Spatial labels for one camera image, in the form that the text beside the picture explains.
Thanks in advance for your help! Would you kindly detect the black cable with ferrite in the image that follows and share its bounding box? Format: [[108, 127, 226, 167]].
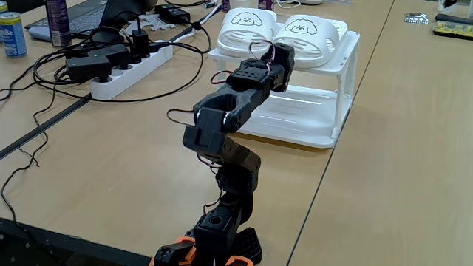
[[147, 0, 214, 55]]

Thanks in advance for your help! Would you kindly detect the dark laptop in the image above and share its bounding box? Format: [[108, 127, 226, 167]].
[[24, 0, 158, 42]]

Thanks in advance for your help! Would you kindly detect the short thin wire piece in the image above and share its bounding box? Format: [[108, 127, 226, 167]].
[[18, 147, 41, 168]]

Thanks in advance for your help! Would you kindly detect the light blue mouse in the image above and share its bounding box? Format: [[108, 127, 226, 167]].
[[27, 24, 53, 42]]

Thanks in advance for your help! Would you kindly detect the black flat case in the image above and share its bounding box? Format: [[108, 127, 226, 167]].
[[434, 13, 473, 27]]

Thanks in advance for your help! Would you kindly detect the thin black cable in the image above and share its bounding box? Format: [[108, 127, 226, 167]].
[[0, 81, 57, 226]]

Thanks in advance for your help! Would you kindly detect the white power strip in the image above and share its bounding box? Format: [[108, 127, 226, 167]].
[[89, 39, 174, 101]]

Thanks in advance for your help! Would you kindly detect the clear plastic box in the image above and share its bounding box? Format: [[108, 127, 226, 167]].
[[437, 0, 473, 19]]

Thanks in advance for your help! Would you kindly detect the long black looping cable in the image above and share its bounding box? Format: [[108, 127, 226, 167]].
[[90, 51, 205, 103]]

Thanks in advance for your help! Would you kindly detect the black power adapter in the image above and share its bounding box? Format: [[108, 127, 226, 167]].
[[65, 55, 113, 83]]

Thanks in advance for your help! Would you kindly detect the white two-tier shoe rack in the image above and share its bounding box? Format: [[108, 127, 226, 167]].
[[208, 20, 361, 149]]

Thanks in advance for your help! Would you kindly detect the black power brick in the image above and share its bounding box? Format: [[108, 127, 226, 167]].
[[154, 3, 191, 25]]

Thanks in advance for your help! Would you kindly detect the tall purple can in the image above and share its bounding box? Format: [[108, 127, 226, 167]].
[[44, 0, 72, 48]]

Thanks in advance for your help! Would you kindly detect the silver foil wrapper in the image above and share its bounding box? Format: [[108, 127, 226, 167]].
[[403, 12, 430, 25]]

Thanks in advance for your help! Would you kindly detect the black plug-in charger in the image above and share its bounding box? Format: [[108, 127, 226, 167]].
[[131, 28, 152, 59]]

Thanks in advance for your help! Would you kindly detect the blue drink can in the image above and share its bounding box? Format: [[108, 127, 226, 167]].
[[0, 11, 28, 59]]

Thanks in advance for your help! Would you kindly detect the black adapter with green light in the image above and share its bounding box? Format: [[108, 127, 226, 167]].
[[87, 44, 131, 69]]

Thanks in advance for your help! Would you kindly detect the thin white cable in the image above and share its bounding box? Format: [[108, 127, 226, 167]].
[[275, 0, 302, 10]]

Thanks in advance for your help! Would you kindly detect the white slipper with dog drawing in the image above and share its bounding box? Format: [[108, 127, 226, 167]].
[[272, 14, 349, 69], [216, 7, 278, 59]]

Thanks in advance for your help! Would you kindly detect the white power strip cable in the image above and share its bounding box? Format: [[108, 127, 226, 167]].
[[171, 2, 222, 41]]

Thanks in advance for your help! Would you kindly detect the yellow circuit board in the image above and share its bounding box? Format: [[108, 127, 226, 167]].
[[432, 21, 473, 41]]

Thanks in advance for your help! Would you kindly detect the white printed bracket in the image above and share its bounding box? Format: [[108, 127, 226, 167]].
[[142, 13, 177, 33]]

